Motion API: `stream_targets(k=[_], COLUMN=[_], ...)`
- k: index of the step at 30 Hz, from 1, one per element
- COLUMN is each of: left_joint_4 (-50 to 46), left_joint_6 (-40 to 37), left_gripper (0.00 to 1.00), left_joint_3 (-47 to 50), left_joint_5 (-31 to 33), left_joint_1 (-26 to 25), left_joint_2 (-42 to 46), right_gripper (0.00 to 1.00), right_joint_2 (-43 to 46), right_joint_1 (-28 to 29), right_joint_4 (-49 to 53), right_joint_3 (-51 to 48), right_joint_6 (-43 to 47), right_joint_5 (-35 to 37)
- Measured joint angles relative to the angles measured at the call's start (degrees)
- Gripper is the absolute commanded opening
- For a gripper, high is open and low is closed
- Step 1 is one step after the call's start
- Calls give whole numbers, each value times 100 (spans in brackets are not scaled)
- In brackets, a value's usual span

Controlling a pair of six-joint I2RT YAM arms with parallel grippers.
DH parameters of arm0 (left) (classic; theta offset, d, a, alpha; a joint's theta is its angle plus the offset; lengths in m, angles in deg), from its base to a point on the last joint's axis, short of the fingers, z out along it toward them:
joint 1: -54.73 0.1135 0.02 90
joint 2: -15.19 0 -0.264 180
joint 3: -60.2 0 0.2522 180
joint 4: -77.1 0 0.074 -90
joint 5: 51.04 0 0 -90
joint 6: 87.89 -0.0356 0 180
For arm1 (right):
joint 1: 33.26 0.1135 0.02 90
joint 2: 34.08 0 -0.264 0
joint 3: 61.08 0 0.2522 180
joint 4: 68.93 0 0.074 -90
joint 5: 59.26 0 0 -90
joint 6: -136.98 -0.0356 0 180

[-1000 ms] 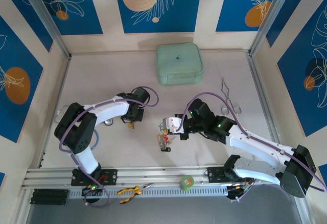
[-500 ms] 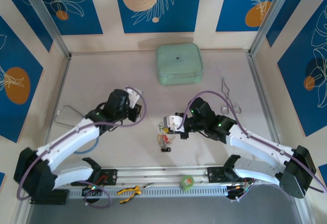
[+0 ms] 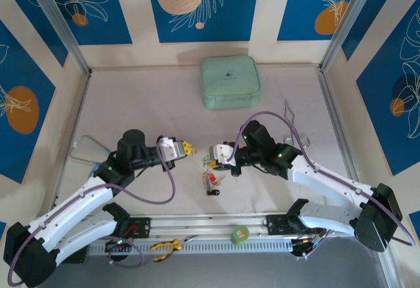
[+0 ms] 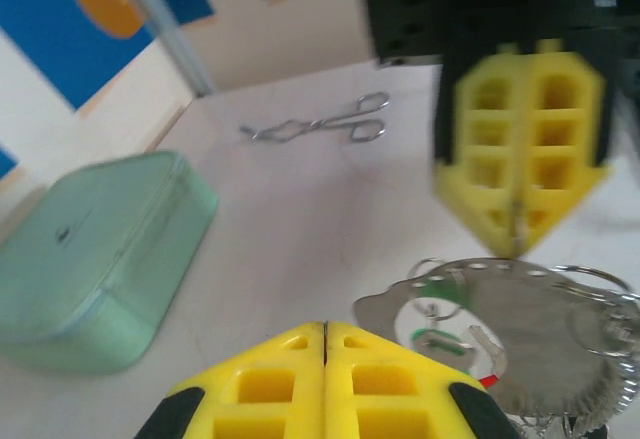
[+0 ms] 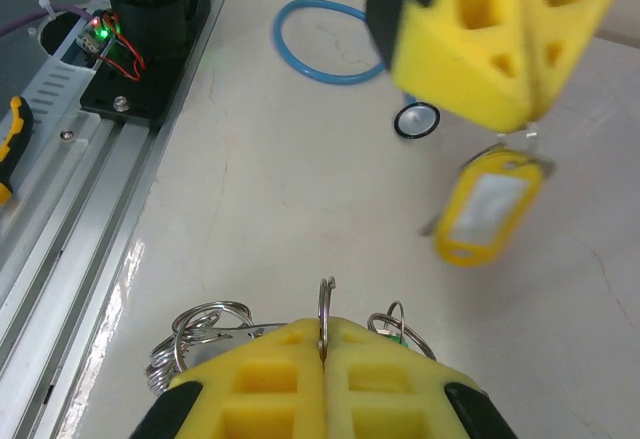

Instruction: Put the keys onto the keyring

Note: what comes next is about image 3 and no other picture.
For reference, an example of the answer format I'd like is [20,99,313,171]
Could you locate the green tape roll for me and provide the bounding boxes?
[231,224,250,245]

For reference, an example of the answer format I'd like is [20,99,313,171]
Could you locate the key bunch with tags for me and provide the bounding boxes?
[199,155,214,195]

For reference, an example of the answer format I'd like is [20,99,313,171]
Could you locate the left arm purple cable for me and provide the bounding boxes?
[6,136,178,285]

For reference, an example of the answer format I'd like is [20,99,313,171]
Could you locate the black block stack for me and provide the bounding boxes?
[67,247,90,264]

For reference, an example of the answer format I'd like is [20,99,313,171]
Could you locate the yellow black pliers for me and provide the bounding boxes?
[150,235,200,262]

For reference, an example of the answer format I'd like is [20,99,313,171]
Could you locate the blue floral wall panel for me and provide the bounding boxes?
[341,0,420,61]
[146,0,261,43]
[0,0,68,68]
[42,0,133,46]
[356,0,420,176]
[0,20,56,184]
[277,0,365,42]

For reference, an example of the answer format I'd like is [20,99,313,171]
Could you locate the aluminium frame post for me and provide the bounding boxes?
[320,0,383,72]
[24,0,93,76]

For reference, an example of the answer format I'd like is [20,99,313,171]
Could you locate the grey slotted cable duct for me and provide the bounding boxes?
[88,238,295,256]

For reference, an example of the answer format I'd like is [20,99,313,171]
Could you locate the metal tongs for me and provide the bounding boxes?
[282,99,311,146]

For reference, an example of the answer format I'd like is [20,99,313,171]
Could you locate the mint green square case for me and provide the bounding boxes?
[200,54,263,110]

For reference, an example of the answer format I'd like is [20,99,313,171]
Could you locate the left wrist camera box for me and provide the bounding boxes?
[156,134,185,163]

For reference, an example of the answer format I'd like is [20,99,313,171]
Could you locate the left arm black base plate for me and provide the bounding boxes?
[126,216,152,238]

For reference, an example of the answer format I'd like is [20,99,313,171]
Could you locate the aluminium mounting rail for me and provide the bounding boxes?
[28,211,390,245]

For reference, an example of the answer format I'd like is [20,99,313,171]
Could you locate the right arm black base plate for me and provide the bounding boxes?
[264,215,293,236]

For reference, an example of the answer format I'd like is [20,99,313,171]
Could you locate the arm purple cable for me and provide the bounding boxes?
[6,136,178,285]
[226,110,417,261]

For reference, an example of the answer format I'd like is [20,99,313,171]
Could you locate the aluminium table side rail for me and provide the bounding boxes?
[316,66,362,188]
[48,71,93,217]

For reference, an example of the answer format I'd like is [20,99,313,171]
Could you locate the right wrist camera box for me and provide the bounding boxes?
[209,142,238,168]

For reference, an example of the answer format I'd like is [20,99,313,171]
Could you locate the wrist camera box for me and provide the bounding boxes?
[156,134,185,163]
[209,142,238,168]

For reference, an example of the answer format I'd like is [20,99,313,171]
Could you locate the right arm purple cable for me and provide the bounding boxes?
[226,110,417,261]

